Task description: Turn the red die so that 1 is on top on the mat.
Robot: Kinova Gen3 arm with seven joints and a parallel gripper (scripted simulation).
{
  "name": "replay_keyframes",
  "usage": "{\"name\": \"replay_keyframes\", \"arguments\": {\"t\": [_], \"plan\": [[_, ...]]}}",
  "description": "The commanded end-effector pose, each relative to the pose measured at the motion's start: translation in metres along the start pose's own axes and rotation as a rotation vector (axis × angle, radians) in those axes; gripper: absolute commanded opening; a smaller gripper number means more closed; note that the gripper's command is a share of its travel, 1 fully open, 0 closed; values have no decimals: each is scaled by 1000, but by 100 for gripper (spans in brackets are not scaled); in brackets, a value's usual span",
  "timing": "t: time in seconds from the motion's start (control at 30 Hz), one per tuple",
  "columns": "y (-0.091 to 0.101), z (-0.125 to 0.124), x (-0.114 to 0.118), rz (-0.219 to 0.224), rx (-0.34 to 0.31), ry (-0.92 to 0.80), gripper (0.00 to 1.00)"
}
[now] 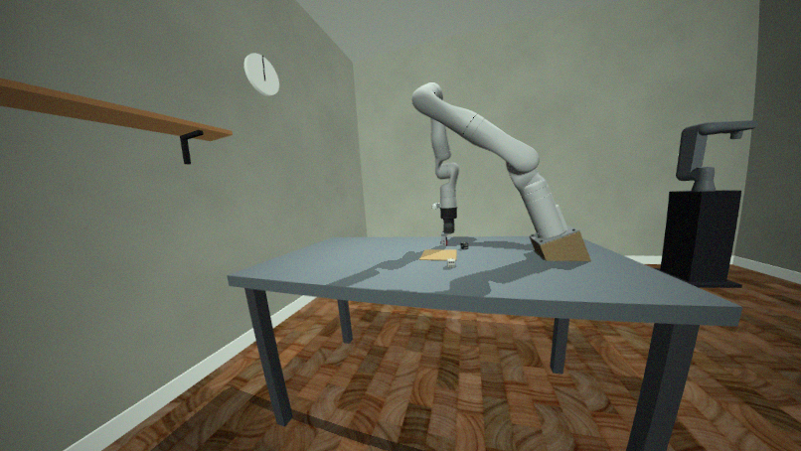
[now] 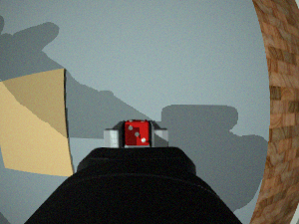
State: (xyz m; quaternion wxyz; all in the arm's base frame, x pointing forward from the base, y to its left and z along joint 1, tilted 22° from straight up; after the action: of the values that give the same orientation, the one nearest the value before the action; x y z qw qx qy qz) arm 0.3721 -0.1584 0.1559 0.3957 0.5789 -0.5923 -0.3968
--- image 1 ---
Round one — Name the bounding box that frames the tan flat mat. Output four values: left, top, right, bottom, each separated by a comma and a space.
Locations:
419, 249, 457, 260

